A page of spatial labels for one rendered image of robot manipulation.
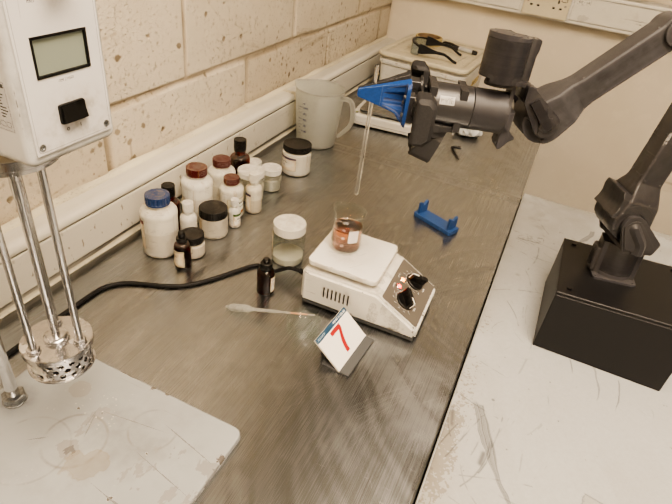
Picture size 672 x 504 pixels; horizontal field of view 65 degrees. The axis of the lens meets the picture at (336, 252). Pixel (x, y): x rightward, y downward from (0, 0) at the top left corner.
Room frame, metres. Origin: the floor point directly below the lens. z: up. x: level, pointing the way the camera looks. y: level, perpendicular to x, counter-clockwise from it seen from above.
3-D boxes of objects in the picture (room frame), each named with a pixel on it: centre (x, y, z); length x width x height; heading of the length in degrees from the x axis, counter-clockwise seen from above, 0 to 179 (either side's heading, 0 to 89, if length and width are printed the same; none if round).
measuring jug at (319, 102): (1.33, 0.08, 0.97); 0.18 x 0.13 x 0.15; 64
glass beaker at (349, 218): (0.73, -0.01, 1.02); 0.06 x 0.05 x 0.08; 54
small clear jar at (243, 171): (1.00, 0.20, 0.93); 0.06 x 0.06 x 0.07
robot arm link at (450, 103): (0.73, -0.11, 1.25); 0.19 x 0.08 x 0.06; 0
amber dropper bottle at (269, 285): (0.69, 0.11, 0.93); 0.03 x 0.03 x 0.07
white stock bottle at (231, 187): (0.92, 0.22, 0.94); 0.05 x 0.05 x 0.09
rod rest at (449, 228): (0.99, -0.21, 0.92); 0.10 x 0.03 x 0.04; 47
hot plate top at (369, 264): (0.71, -0.03, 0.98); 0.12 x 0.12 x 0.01; 71
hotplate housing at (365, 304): (0.71, -0.06, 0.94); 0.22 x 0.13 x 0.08; 71
